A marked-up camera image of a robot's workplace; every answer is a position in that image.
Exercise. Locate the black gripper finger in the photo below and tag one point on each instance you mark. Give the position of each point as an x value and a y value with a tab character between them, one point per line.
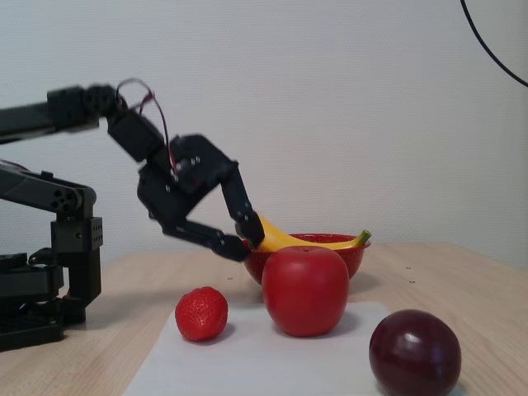
243	210
222	243

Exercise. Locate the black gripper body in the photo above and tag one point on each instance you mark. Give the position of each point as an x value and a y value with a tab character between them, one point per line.
165	202

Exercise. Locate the yellow plastic banana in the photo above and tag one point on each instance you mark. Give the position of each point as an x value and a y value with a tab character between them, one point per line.
280	241

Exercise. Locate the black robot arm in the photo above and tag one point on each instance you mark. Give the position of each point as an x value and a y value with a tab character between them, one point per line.
24	117

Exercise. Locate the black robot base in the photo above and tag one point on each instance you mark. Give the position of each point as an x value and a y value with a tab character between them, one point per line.
24	330

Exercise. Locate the red speckled bowl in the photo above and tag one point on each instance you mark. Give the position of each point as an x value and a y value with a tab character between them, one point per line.
359	257

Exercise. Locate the red plastic strawberry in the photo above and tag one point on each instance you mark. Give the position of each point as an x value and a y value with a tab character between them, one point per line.
202	315

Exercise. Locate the red plastic apple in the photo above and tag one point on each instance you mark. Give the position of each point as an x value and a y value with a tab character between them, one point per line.
305	293

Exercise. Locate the white paper sheet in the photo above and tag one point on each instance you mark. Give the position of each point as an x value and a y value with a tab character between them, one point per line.
255	363

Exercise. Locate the dark purple plastic plum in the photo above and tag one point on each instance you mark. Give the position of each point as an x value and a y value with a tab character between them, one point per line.
414	354

